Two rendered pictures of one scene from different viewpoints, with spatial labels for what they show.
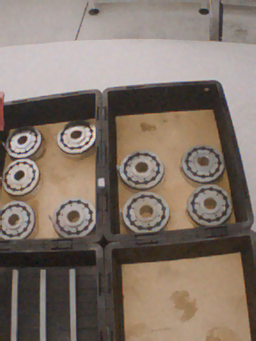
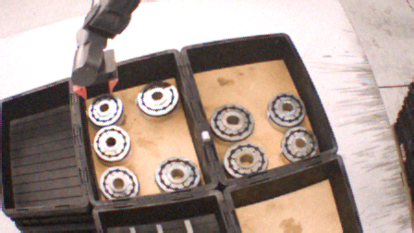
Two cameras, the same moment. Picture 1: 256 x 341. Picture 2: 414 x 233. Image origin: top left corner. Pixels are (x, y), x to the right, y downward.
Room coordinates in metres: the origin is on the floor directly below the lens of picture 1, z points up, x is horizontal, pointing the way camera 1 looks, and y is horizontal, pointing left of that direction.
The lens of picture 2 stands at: (-0.20, 0.27, 1.89)
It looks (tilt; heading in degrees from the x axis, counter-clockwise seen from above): 55 degrees down; 340
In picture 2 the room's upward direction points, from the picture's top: straight up
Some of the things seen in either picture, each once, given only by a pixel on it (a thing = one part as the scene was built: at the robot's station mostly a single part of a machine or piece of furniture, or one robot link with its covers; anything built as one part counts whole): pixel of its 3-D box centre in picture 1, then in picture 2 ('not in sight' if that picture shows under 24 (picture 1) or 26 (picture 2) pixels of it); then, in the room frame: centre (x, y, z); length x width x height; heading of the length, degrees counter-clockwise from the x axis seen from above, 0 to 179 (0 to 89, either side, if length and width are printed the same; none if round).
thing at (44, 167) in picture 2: not in sight; (40, 157); (0.51, 0.50, 0.87); 0.40 x 0.30 x 0.11; 174
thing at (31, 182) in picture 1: (20, 177); (111, 143); (0.49, 0.26, 0.86); 0.10 x 0.10 x 0.01
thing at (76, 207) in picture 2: not in sight; (34, 147); (0.51, 0.50, 0.92); 0.40 x 0.30 x 0.02; 174
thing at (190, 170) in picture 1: (203, 162); (287, 108); (0.44, -0.17, 0.86); 0.10 x 0.10 x 0.01
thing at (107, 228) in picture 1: (172, 151); (261, 100); (0.45, -0.10, 0.92); 0.40 x 0.30 x 0.02; 174
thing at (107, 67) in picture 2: not in sight; (91, 59); (0.49, 0.27, 1.17); 0.10 x 0.07 x 0.07; 83
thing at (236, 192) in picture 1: (172, 163); (260, 113); (0.45, -0.10, 0.87); 0.40 x 0.30 x 0.11; 174
